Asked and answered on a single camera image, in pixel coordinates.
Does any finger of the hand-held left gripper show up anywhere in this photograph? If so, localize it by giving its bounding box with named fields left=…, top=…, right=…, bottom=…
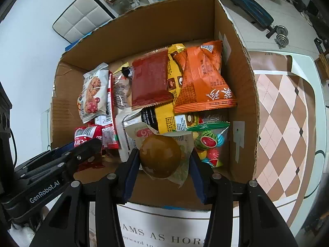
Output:
left=18, top=138, right=103, bottom=184
left=14, top=142, right=78, bottom=173

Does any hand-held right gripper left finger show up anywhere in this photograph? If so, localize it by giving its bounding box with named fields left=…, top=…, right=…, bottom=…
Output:
left=29, top=148, right=140, bottom=247

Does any long red-white snack packet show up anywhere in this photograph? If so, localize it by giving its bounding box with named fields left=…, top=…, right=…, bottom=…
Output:
left=94, top=72, right=121, bottom=150

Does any metal dumbbell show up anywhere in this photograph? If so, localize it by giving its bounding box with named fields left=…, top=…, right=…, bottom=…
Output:
left=266, top=25, right=290, bottom=48

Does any white cracker pack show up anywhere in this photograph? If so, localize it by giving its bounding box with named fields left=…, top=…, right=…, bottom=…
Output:
left=115, top=107, right=155, bottom=162

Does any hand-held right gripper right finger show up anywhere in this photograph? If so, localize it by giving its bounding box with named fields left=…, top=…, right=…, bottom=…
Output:
left=190, top=150, right=296, bottom=247

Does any yellow and black snack packet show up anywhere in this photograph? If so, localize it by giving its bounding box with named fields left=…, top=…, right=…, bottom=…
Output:
left=140, top=43, right=203, bottom=134

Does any watermelon candy bag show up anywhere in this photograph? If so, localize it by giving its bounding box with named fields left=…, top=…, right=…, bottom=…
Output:
left=185, top=121, right=230, bottom=168

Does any small red snack packet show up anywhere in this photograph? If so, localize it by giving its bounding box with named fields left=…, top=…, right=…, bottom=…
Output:
left=74, top=124, right=106, bottom=171

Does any orange snack packet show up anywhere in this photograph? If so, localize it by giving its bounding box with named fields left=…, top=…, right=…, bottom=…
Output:
left=172, top=40, right=238, bottom=114

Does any glass jar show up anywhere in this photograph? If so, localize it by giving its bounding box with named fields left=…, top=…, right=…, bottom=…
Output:
left=113, top=0, right=140, bottom=14

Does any black weight bench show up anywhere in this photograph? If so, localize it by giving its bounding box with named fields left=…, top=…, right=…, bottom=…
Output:
left=193, top=0, right=274, bottom=31

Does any dark red snack packet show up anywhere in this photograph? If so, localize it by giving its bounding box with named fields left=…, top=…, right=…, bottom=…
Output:
left=131, top=49, right=175, bottom=111

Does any cardboard box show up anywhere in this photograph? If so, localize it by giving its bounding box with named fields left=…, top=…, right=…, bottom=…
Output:
left=50, top=0, right=260, bottom=211

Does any printed checkered table mat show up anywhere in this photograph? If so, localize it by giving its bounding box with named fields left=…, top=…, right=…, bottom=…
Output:
left=89, top=51, right=318, bottom=247

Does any braised egg packet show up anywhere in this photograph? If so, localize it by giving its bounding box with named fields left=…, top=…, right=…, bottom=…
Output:
left=125, top=122, right=194, bottom=187

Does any white padded chair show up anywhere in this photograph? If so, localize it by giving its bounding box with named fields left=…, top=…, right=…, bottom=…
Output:
left=53, top=0, right=116, bottom=44

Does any clear packet of dark snack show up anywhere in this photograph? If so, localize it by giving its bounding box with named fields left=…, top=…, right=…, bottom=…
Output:
left=112, top=62, right=134, bottom=111

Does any white cookie packet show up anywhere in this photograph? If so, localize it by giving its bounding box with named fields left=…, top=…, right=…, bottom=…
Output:
left=76, top=62, right=110, bottom=124

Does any black equipment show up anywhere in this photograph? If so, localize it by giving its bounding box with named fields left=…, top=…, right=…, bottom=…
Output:
left=0, top=82, right=13, bottom=193

